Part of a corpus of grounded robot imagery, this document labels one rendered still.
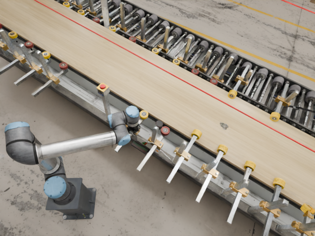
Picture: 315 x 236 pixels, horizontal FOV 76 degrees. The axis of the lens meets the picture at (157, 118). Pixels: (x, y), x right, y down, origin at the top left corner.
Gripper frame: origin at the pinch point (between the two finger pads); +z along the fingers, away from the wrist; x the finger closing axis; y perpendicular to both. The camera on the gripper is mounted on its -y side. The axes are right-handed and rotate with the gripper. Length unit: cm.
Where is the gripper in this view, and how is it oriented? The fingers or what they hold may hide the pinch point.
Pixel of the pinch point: (130, 132)
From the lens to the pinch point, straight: 172.6
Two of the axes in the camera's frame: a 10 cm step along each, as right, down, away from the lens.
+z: -1.0, 5.1, 8.5
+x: 5.4, -7.0, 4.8
